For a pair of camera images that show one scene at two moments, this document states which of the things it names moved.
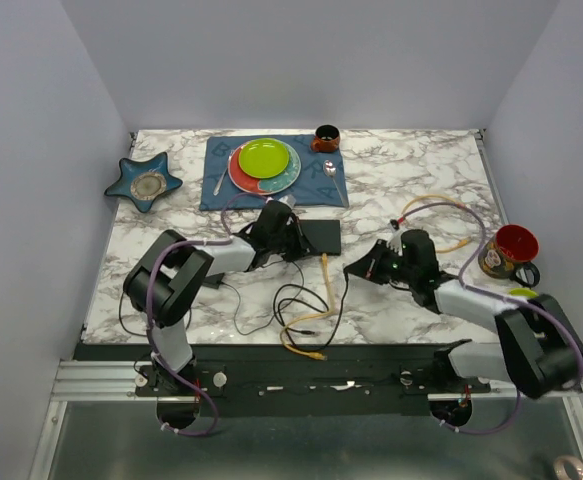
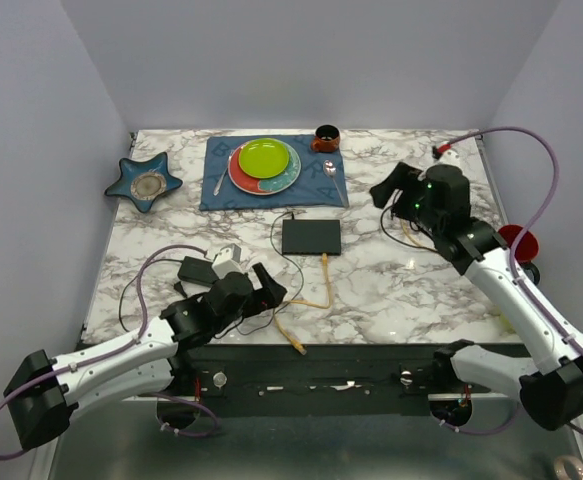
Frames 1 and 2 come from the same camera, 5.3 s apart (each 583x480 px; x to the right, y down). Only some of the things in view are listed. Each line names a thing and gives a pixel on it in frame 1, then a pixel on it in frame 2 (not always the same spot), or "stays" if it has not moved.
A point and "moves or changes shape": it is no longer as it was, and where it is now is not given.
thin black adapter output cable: [272, 319] moves or changes shape
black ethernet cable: [324, 303] -> [404, 243]
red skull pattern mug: [509, 255] stays
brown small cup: [326, 139] stays
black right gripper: [368, 266] -> [404, 178]
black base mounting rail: [294, 380] stays
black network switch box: [324, 235] stays
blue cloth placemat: [321, 183] stays
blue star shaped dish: [143, 181] stays
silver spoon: [329, 168] stays
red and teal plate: [268, 185] stays
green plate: [263, 158] stays
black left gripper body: [287, 244] -> [257, 302]
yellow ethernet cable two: [285, 327] moves or changes shape
